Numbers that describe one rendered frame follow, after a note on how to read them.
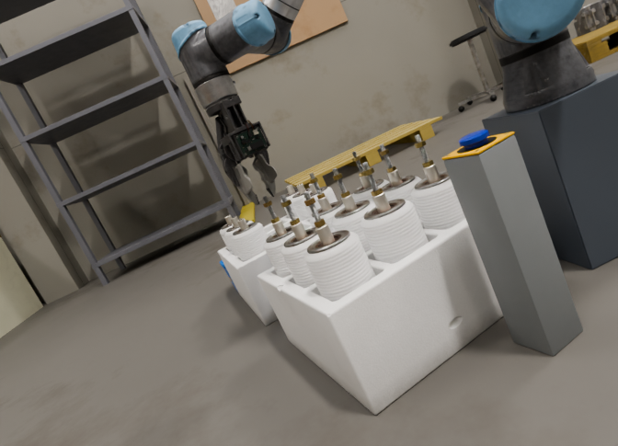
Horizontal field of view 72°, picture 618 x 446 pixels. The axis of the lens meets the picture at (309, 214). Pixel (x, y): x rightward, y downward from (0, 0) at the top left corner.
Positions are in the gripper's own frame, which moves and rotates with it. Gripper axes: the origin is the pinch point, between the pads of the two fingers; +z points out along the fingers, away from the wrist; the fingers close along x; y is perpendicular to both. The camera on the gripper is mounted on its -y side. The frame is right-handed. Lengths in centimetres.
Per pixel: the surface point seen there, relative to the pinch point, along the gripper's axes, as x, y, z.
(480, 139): 15.3, 44.6, 2.1
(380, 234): 5.8, 27.4, 11.9
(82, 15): 38, -327, -176
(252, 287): -5.4, -23.5, 23.0
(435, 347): 3.9, 32.4, 31.1
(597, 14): 394, -133, 6
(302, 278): -5.1, 14.5, 15.4
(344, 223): 6.8, 15.8, 10.2
